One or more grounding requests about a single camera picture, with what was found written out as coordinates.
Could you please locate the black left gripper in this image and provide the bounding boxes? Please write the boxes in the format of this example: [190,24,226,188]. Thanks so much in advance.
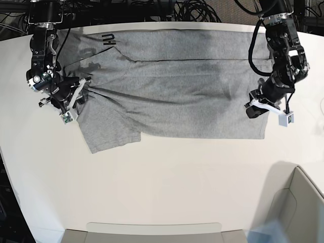
[246,77,295,118]

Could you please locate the black cable bundle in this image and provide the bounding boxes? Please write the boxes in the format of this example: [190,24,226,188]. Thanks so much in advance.
[174,0,223,23]

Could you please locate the white camera bracket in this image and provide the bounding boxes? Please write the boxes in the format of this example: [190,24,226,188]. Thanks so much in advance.
[245,95,295,127]
[38,77,92,124]

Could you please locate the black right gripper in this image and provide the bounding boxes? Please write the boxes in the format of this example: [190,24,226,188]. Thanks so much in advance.
[49,75,88,109]

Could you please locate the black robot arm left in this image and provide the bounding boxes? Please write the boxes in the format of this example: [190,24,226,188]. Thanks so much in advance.
[235,1,309,121]

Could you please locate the grey T-shirt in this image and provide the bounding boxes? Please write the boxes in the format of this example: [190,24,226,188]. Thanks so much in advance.
[58,29,268,153]

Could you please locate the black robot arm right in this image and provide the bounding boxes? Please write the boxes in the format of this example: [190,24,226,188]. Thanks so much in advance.
[26,1,86,113]

